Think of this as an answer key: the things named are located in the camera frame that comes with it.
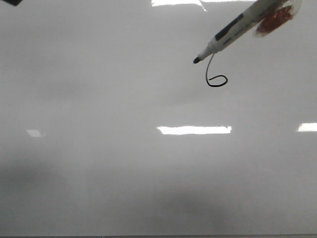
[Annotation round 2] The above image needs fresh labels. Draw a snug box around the white black whiteboard marker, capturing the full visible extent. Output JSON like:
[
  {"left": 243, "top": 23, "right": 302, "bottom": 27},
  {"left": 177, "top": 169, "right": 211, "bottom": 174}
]
[{"left": 193, "top": 0, "right": 285, "bottom": 64}]

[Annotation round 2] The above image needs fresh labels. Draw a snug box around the white glossy whiteboard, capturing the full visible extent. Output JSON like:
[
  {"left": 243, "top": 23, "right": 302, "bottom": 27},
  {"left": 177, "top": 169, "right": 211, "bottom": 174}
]
[{"left": 0, "top": 0, "right": 317, "bottom": 236}]

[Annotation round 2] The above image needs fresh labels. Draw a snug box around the translucent red gripper finger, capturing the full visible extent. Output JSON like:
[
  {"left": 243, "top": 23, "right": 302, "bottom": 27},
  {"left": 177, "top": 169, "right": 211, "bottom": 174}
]
[{"left": 254, "top": 0, "right": 303, "bottom": 38}]

